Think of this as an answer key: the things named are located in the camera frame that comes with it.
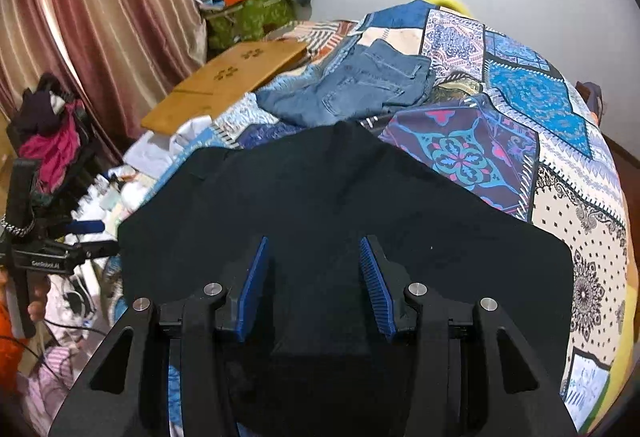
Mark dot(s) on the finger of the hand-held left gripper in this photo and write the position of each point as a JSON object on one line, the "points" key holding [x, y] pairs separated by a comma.
{"points": [[100, 248], [87, 227]]}

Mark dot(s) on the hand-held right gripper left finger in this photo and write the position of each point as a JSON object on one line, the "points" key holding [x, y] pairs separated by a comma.
{"points": [[252, 287]]}

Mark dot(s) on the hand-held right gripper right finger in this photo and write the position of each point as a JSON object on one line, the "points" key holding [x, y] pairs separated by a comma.
{"points": [[377, 287]]}

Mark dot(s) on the black pants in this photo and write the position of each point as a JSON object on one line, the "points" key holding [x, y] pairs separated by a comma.
{"points": [[325, 197]]}

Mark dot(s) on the person's left hand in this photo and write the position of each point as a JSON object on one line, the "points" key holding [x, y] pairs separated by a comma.
{"points": [[39, 299]]}

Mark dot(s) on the dark and magenta clothes pile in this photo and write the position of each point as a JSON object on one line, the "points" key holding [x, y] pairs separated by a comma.
{"points": [[50, 142]]}

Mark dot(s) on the white crumpled cloth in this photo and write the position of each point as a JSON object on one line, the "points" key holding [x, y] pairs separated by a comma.
{"points": [[165, 142]]}

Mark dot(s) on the pink striped cloth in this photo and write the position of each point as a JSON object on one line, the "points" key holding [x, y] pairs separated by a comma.
{"points": [[55, 387]]}

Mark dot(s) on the blue jeans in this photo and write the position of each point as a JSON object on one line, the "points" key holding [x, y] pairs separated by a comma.
{"points": [[360, 82]]}

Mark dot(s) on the blue patchwork blanket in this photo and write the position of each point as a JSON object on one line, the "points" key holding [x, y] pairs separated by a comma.
{"points": [[525, 92]]}

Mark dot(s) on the orange patterned bedsheet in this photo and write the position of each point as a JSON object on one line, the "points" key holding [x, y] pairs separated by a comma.
{"points": [[325, 37]]}

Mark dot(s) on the green patterned bag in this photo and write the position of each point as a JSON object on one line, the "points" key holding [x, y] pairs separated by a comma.
{"points": [[250, 17]]}

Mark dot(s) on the yellow curved cushion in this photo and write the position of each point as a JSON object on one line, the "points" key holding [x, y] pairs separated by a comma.
{"points": [[450, 1]]}

